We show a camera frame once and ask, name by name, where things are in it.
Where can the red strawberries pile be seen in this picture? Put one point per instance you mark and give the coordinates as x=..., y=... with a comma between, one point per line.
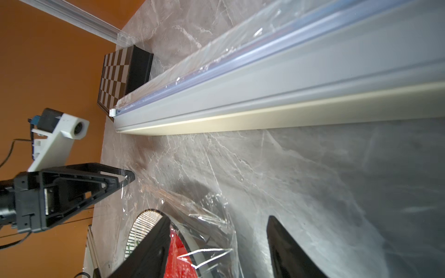
x=179, y=264

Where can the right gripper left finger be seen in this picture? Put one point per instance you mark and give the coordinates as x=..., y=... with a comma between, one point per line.
x=149, y=258

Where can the cream plastic wrap dispenser box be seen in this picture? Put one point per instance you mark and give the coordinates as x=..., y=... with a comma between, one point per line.
x=301, y=63

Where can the clear plastic wrap sheet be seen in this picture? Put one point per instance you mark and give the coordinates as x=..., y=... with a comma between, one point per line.
x=221, y=188

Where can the black white chessboard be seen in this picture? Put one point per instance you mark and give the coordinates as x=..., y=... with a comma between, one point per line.
x=124, y=71

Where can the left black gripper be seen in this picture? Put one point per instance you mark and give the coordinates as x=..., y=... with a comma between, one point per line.
x=39, y=201

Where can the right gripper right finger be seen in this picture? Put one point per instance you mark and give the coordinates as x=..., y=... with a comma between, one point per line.
x=288, y=259

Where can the left aluminium frame post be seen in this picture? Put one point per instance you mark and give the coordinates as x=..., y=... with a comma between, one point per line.
x=76, y=16

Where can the patterned plate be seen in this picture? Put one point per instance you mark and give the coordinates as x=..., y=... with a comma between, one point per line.
x=146, y=232

